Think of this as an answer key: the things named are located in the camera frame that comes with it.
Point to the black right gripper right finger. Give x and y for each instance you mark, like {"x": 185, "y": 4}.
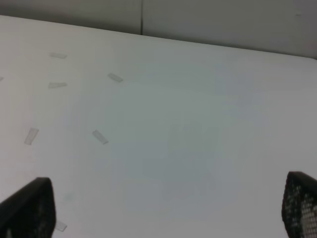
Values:
{"x": 299, "y": 206}

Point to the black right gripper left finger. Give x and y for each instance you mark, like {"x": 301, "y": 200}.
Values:
{"x": 30, "y": 212}

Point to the clear tape piece on table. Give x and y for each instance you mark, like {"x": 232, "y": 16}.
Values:
{"x": 115, "y": 77}

